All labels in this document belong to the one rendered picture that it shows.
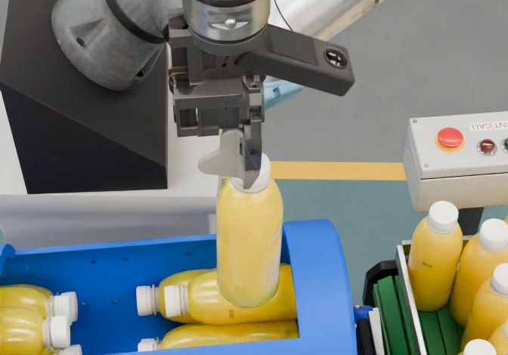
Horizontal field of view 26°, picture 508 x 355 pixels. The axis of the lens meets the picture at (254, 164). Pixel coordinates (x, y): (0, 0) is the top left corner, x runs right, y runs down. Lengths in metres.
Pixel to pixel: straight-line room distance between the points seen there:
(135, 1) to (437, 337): 0.66
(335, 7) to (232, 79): 0.32
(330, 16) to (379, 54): 1.99
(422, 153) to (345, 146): 1.45
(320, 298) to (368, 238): 1.58
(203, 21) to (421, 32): 2.47
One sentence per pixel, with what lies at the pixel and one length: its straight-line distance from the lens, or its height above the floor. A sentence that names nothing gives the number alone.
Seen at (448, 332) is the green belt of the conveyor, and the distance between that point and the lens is 1.65.
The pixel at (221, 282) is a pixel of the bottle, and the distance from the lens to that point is 1.22.
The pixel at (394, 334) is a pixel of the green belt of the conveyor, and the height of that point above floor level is 0.89.
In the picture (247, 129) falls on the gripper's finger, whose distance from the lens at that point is 1.00.
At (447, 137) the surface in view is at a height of 1.11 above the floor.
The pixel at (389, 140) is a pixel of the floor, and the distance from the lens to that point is 3.05.
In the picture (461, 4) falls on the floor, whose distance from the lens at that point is 3.47.
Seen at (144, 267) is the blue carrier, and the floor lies 1.07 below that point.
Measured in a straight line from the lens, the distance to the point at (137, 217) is 1.52.
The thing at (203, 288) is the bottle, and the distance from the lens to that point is 1.37.
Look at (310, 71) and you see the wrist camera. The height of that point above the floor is 1.59.
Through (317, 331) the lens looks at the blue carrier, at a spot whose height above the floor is 1.22.
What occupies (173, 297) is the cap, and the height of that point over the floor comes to 1.13.
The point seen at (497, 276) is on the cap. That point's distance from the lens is 1.47.
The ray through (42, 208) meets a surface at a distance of 1.50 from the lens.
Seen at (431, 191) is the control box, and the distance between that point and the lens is 1.60.
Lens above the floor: 2.30
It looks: 51 degrees down
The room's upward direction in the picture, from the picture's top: straight up
